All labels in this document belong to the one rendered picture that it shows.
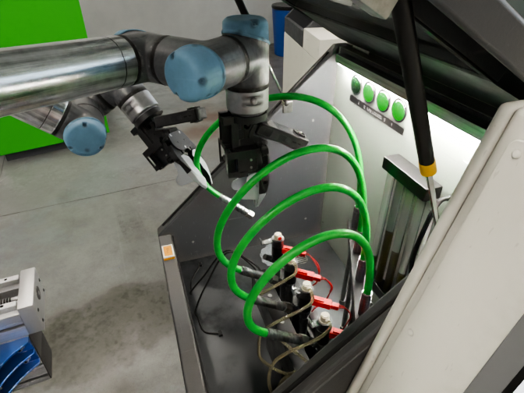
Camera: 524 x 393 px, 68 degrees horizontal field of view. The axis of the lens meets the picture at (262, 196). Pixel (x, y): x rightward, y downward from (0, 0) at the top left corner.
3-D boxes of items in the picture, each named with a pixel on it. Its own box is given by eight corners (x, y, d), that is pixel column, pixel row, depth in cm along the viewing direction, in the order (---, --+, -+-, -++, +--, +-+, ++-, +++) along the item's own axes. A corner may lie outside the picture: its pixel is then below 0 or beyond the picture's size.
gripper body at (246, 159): (219, 163, 79) (215, 106, 72) (260, 157, 81) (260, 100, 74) (228, 182, 73) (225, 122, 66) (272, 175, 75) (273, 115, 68)
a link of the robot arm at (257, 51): (207, 19, 60) (238, 11, 66) (212, 89, 66) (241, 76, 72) (249, 24, 57) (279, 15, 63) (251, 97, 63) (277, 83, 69)
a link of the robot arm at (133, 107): (154, 88, 91) (133, 91, 84) (166, 104, 91) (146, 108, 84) (134, 108, 94) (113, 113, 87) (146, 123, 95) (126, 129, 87)
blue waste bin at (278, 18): (265, 51, 686) (265, 2, 643) (295, 48, 706) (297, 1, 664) (280, 59, 640) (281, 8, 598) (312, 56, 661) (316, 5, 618)
